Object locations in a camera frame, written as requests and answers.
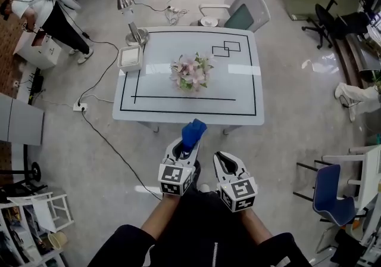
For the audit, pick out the white desk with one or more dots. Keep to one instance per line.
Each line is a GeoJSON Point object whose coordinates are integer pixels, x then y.
{"type": "Point", "coordinates": [364, 176]}

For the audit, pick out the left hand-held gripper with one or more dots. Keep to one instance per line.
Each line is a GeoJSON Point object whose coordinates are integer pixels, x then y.
{"type": "Point", "coordinates": [174, 178]}

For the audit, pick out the silver desk lamp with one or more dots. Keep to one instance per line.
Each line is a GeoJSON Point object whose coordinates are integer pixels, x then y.
{"type": "Point", "coordinates": [132, 26]}

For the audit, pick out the white power strip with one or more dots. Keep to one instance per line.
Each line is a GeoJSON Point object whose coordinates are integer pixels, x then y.
{"type": "Point", "coordinates": [173, 9]}
{"type": "Point", "coordinates": [80, 107]}

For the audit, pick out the grey cabinet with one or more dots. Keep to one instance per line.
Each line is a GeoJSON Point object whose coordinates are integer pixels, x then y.
{"type": "Point", "coordinates": [21, 119]}

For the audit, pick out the beige bucket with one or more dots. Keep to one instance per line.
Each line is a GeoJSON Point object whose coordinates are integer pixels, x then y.
{"type": "Point", "coordinates": [57, 240]}

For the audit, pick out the person's right forearm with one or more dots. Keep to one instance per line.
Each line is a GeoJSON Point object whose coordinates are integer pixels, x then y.
{"type": "Point", "coordinates": [257, 224]}

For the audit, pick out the blue cloth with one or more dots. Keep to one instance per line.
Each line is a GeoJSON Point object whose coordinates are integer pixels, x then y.
{"type": "Point", "coordinates": [193, 133]}

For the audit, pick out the person's left forearm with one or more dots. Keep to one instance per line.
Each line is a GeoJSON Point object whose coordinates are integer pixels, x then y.
{"type": "Point", "coordinates": [157, 213]}

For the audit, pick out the white round bowl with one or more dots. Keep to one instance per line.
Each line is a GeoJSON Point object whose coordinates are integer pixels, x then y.
{"type": "Point", "coordinates": [209, 21]}

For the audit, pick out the white storage shelf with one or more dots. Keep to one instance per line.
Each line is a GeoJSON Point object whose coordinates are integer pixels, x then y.
{"type": "Point", "coordinates": [21, 239]}

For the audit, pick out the flower pot with pink flowers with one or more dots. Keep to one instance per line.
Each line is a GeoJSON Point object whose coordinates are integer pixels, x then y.
{"type": "Point", "coordinates": [191, 72]}

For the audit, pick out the white square tray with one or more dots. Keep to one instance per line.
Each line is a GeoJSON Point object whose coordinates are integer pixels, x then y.
{"type": "Point", "coordinates": [130, 57]}

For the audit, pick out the white cabinet box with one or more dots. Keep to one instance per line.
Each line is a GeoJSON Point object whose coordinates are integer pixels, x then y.
{"type": "Point", "coordinates": [37, 49]}

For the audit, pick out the person's black clothing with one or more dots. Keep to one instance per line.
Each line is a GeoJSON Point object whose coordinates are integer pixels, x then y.
{"type": "Point", "coordinates": [196, 236]}

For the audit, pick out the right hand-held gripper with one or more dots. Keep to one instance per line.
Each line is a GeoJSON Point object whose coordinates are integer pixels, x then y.
{"type": "Point", "coordinates": [239, 192]}

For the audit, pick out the white step stool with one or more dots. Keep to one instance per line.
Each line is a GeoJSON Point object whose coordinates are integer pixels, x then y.
{"type": "Point", "coordinates": [53, 209]}

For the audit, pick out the white armchair with green cushion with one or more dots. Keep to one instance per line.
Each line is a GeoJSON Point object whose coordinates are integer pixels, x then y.
{"type": "Point", "coordinates": [241, 12]}

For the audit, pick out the blue chair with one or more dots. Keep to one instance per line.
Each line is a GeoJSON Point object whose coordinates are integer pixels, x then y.
{"type": "Point", "coordinates": [330, 197]}

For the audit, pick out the white table with black lines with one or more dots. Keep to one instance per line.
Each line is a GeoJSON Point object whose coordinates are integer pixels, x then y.
{"type": "Point", "coordinates": [187, 105]}

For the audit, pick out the black office chair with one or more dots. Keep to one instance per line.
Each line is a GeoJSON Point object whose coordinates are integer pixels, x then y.
{"type": "Point", "coordinates": [324, 21]}

